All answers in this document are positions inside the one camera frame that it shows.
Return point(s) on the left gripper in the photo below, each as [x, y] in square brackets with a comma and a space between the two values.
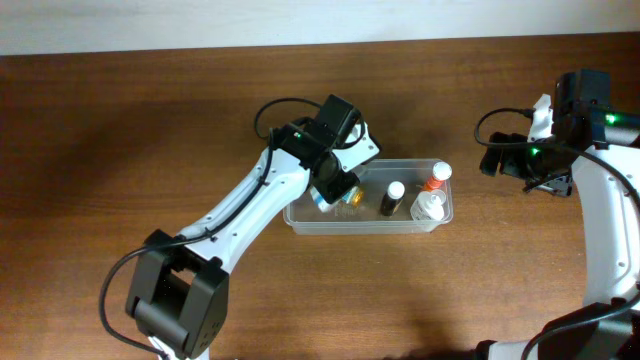
[338, 185]

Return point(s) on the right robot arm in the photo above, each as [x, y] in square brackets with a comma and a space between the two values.
[578, 143]

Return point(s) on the clear plastic container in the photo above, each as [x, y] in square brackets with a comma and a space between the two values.
[304, 216]

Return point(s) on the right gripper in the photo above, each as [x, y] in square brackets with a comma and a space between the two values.
[503, 161]

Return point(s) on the white blue medicine box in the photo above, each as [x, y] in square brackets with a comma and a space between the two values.
[319, 201]

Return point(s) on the orange tube white cap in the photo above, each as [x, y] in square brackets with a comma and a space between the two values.
[441, 172]

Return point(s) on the black bottle white cap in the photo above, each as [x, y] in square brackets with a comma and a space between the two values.
[392, 199]

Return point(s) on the white pump bottle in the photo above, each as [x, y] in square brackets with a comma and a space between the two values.
[429, 205]

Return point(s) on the gold lid small jar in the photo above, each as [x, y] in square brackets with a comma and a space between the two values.
[353, 197]

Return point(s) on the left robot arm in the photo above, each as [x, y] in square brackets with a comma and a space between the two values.
[179, 292]

